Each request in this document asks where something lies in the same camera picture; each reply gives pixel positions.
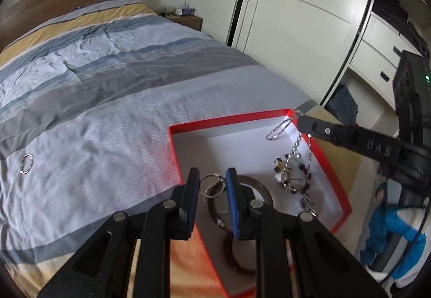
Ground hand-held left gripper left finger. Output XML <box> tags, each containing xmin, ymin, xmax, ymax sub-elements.
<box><xmin>39</xmin><ymin>167</ymin><xmax>200</xmax><ymax>298</ymax></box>

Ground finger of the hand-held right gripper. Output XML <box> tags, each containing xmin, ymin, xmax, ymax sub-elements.
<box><xmin>298</xmin><ymin>113</ymin><xmax>363</xmax><ymax>151</ymax></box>

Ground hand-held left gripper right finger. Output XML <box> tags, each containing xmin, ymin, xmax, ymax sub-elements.
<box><xmin>225</xmin><ymin>167</ymin><xmax>388</xmax><ymax>298</ymax></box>

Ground olive brown bangle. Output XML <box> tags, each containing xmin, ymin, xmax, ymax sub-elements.
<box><xmin>207</xmin><ymin>175</ymin><xmax>274</xmax><ymax>228</ymax></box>

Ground linked silver rings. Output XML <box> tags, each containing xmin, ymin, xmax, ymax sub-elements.
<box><xmin>199</xmin><ymin>173</ymin><xmax>225</xmax><ymax>198</ymax></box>

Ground red jewelry box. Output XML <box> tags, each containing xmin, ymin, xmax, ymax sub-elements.
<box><xmin>167</xmin><ymin>109</ymin><xmax>353</xmax><ymax>298</ymax></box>

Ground silver chain necklace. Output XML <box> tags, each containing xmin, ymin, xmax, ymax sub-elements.
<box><xmin>266</xmin><ymin>110</ymin><xmax>314</xmax><ymax>191</ymax></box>

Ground brown white beaded bracelet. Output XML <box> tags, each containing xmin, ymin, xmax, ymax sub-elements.
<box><xmin>273</xmin><ymin>156</ymin><xmax>312</xmax><ymax>195</ymax></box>

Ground silver pendant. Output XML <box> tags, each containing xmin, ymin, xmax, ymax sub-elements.
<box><xmin>301</xmin><ymin>194</ymin><xmax>317</xmax><ymax>217</ymax></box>

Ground folded jeans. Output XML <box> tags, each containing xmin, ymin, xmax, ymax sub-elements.
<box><xmin>326</xmin><ymin>83</ymin><xmax>358</xmax><ymax>125</ymax></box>

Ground white drawer shelf unit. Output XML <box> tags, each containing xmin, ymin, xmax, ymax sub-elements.
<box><xmin>348</xmin><ymin>0</ymin><xmax>431</xmax><ymax>110</ymax></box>

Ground dark folded clothes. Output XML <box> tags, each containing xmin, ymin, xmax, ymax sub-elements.
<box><xmin>372</xmin><ymin>0</ymin><xmax>431</xmax><ymax>58</ymax></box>

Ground blue and white clothing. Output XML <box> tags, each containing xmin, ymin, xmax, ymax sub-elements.
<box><xmin>361</xmin><ymin>182</ymin><xmax>426</xmax><ymax>289</ymax></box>

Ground white wardrobe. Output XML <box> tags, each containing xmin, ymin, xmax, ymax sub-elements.
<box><xmin>183</xmin><ymin>0</ymin><xmax>379</xmax><ymax>107</ymax></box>

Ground striped duvet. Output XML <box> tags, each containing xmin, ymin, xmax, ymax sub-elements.
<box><xmin>0</xmin><ymin>0</ymin><xmax>398</xmax><ymax>298</ymax></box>

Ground wooden nightstand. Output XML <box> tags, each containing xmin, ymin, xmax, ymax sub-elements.
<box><xmin>158</xmin><ymin>8</ymin><xmax>203</xmax><ymax>31</ymax></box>

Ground black cable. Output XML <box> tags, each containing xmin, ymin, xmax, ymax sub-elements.
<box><xmin>379</xmin><ymin>211</ymin><xmax>431</xmax><ymax>287</ymax></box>

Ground silver link bracelet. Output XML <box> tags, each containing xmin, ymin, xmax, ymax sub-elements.
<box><xmin>19</xmin><ymin>154</ymin><xmax>34</xmax><ymax>175</ymax></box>

